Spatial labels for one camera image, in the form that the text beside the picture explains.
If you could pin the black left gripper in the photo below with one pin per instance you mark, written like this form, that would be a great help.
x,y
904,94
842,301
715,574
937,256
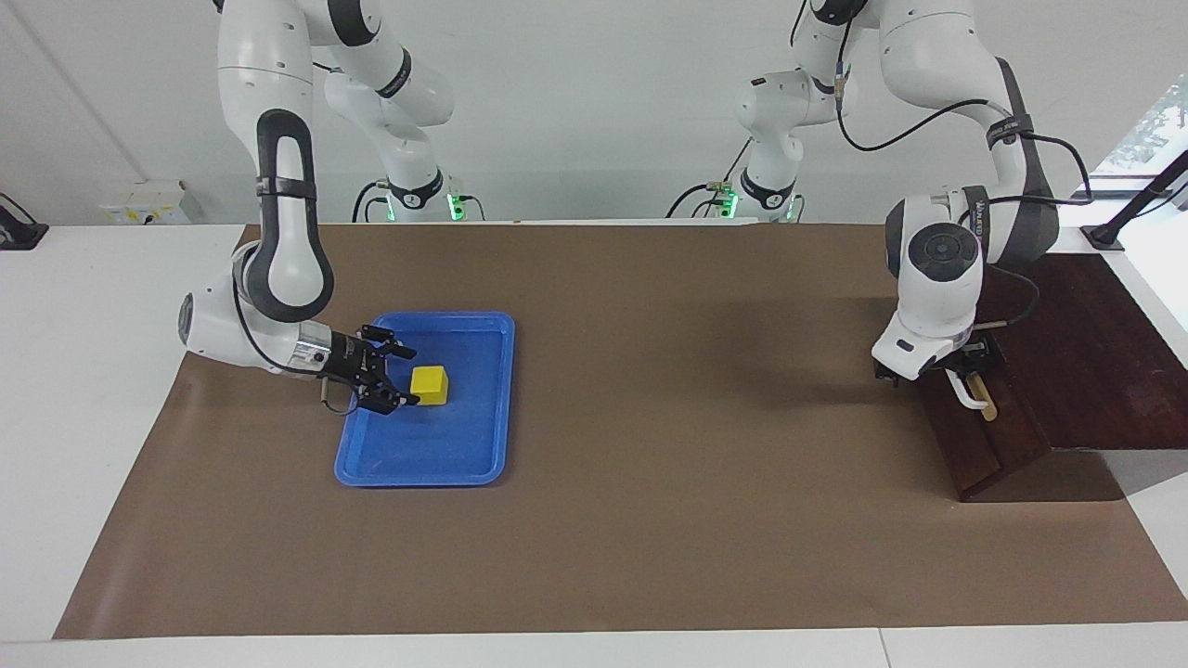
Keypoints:
x,y
980,357

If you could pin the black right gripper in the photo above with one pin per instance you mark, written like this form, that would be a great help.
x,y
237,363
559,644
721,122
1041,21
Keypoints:
x,y
348,357

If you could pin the yellow cube block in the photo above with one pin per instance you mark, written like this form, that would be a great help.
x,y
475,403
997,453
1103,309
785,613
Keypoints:
x,y
431,382

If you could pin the dark wooden drawer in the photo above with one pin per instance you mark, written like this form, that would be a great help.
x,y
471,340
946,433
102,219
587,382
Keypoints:
x,y
1016,417

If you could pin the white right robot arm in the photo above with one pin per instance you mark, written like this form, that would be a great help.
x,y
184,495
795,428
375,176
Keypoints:
x,y
246,56

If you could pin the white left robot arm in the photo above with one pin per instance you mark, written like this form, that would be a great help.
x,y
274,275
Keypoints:
x,y
937,278

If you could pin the dark wooden drawer cabinet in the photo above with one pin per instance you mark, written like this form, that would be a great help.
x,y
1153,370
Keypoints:
x,y
1104,371

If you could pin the blue plastic tray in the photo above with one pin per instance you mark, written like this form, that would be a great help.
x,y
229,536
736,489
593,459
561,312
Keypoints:
x,y
436,445

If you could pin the black angled pole stand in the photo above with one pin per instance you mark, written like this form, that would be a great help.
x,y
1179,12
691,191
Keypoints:
x,y
1104,237

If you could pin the brown paper table mat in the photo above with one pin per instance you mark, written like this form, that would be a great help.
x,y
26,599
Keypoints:
x,y
650,464

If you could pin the bright window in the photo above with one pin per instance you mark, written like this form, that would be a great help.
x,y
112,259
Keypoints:
x,y
1155,121

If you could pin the black table clamp stand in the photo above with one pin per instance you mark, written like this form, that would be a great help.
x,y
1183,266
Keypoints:
x,y
17,232

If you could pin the white wall socket box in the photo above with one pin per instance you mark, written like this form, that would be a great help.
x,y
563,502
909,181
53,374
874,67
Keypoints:
x,y
144,202

